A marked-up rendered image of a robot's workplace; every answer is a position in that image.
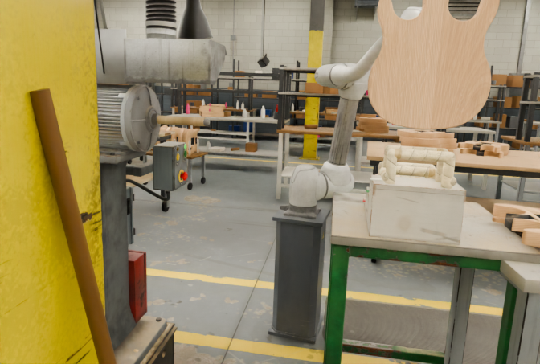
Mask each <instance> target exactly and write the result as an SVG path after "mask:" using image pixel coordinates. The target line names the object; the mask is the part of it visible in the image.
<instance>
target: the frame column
mask: <svg viewBox="0 0 540 364"><path fill-rule="evenodd" d="M127 162H128V161H126V162H122V163H118V164H104V163H100V194H101V216H102V238H103V259H104V302H105V318H106V321H107V325H108V331H109V334H110V337H111V342H112V347H113V351H114V350H115V349H116V348H117V347H118V346H119V345H120V344H121V343H122V342H123V341H124V339H125V338H126V337H127V336H128V335H129V334H130V332H131V331H132V330H133V329H134V328H135V326H136V325H137V323H136V322H135V320H134V318H133V315H132V313H131V309H130V306H129V256H128V225H127V194H126V165H127Z"/></svg>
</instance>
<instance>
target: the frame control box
mask: <svg viewBox="0 0 540 364"><path fill-rule="evenodd" d="M184 144H185V142H174V141H167V142H164V143H161V144H158V145H155V146H154V147H153V189H154V190H164V191H165V192H166V195H167V198H165V197H162V196H161V195H159V194H157V193H155V192H153V191H152V190H150V189H148V188H147V187H145V186H143V185H142V184H140V183H138V182H136V181H134V180H132V179H129V178H126V182H130V183H132V184H134V185H135V186H138V187H140V188H142V189H143V190H145V191H146V192H148V193H150V194H151V195H153V196H155V197H156V198H159V199H161V200H163V201H168V200H170V192H171V191H174V190H176V189H178V188H179V187H181V186H183V185H185V184H186V180H185V181H183V179H182V178H180V175H181V174H183V173H184V172H186V157H185V156H184V153H185V151H186V149H184V148H183V146H184ZM176 146H178V147H179V151H178V152H176ZM178 153H179V160H177V154H178Z"/></svg>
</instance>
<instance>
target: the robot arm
mask: <svg viewBox="0 0 540 364"><path fill-rule="evenodd" d="M421 10H422V7H408V8H407V9H406V10H405V11H404V12H403V13H402V15H401V18H402V19H413V18H415V17H417V16H418V15H419V13H420V11H421ZM382 44H383V36H381V37H380V38H379V39H378V40H377V41H376V42H375V44H374V45H373V46H372V47H371V48H370V50H369V51H368V52H367V53H366V54H365V55H364V56H363V57H362V58H361V60H360V61H359V62H358V63H357V64H355V63H335V64H327V65H323V66H321V67H319V68H318V69H317V70H316V72H315V76H314V77H315V80H316V82H317V83H318V84H320V85H321V86H325V87H329V88H336V89H338V93H339V96H340V101H339V105H338V111H337V119H336V123H335V127H334V132H333V140H332V145H331V149H330V153H329V160H328V161H326V162H325V163H324V165H323V166H322V168H321V170H320V172H319V171H318V169H317V168H316V167H315V166H313V165H310V164H302V165H298V166H297V167H296V168H295V169H294V171H293V172H292V176H291V179H290V185H289V204H287V205H280V209H281V210H284V211H285V212H284V216H293V217H300V218H307V219H316V216H317V214H318V213H319V212H320V211H321V208H317V201H318V200H320V199H322V198H333V192H341V193H349V192H351V191H352V189H353V188H354V176H353V175H352V173H351V172H350V168H349V166H348V165H347V163H346V160H347V156H348V152H349V147H350V140H351V137H352V132H353V128H354V121H355V117H356V112H357V108H358V101H359V100H361V99H362V97H363V95H364V94H365V92H366V90H368V79H369V74H370V69H371V68H372V66H373V64H374V62H375V60H376V59H377V57H378V55H379V53H380V51H381V48H382Z"/></svg>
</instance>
